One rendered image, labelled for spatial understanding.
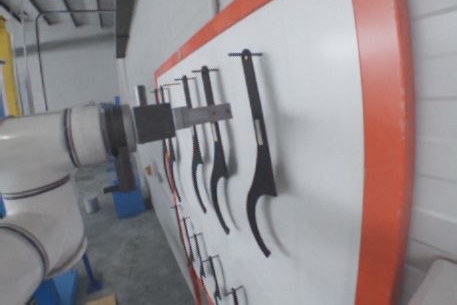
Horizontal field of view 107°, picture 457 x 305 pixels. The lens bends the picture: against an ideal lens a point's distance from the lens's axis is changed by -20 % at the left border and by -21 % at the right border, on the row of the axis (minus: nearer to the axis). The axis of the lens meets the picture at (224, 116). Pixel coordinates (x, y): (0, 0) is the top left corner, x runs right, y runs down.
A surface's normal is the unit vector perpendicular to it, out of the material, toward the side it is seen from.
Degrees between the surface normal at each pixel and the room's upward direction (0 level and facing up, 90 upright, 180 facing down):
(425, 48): 90
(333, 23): 90
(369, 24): 90
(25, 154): 91
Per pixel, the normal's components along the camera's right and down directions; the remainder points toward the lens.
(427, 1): -0.88, 0.15
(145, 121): 0.45, -0.09
